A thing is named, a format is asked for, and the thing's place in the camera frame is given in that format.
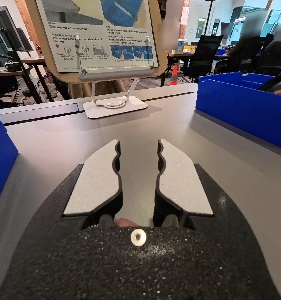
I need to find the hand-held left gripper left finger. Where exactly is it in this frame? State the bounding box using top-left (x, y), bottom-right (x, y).
top-left (63, 139), bottom-right (123, 216)

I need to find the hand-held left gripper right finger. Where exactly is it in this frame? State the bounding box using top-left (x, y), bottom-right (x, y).
top-left (153, 139), bottom-right (214, 226)

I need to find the instruction sheet on stand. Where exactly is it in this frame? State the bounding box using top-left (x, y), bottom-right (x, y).
top-left (25, 0), bottom-right (168, 84)

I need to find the black office chair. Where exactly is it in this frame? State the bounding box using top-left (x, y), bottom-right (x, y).
top-left (188, 35), bottom-right (224, 83)

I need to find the grey table hatch cover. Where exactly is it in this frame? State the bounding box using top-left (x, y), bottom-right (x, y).
top-left (0, 103), bottom-right (79, 123)

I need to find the black computer monitor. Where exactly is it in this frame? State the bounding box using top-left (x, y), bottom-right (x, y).
top-left (15, 28), bottom-right (34, 52)
top-left (0, 6), bottom-right (21, 68)

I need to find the beige cloth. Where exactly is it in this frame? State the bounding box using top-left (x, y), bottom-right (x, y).
top-left (68, 80), bottom-right (125, 100)

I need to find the printed instruction sheet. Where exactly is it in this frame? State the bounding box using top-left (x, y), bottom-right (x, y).
top-left (36, 0), bottom-right (160, 73)

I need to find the blue plastic bin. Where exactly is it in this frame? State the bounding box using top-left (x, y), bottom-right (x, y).
top-left (0, 104), bottom-right (19, 216)
top-left (195, 71), bottom-right (281, 148)

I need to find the wooden office desk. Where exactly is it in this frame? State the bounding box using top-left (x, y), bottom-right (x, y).
top-left (0, 56), bottom-right (54, 103)

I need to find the orange traffic cone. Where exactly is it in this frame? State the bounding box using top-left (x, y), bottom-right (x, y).
top-left (169, 66), bottom-right (180, 86)

